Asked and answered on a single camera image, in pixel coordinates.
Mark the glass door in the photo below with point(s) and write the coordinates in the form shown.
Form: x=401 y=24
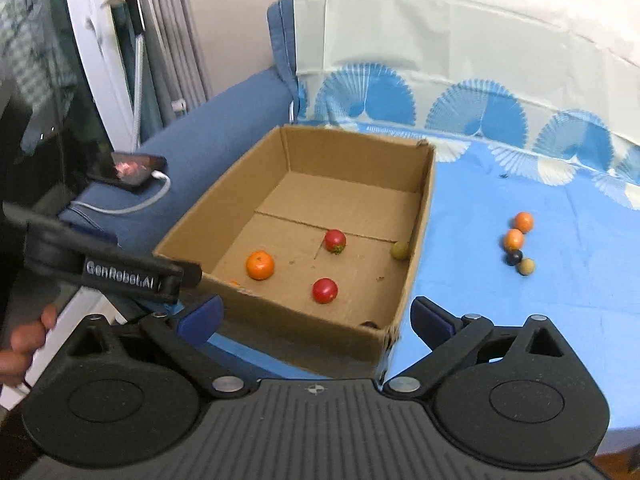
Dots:
x=30 y=35

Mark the person's left hand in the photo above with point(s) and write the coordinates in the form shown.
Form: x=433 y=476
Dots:
x=25 y=345

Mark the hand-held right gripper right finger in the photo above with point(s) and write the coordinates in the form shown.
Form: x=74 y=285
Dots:
x=432 y=322

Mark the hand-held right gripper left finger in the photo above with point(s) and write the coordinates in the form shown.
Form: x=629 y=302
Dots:
x=200 y=317

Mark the brown cardboard box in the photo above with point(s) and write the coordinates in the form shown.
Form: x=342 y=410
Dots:
x=350 y=210

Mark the white board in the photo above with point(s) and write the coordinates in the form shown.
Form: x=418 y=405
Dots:
x=85 y=305

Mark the blue sofa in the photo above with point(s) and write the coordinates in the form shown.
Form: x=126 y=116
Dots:
x=225 y=120

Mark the red cherry tomato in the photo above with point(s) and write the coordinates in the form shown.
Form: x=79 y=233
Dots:
x=325 y=290
x=335 y=240

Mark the grey curtain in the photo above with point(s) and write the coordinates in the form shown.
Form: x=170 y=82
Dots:
x=175 y=35

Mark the white curtain clip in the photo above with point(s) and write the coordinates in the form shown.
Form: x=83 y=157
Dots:
x=178 y=105

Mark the white door frame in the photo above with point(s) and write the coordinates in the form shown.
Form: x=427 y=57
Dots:
x=95 y=60

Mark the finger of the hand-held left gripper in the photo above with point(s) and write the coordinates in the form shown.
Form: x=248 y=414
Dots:
x=189 y=276

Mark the yellow-green round fruit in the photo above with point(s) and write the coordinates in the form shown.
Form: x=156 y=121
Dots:
x=526 y=266
x=400 y=250

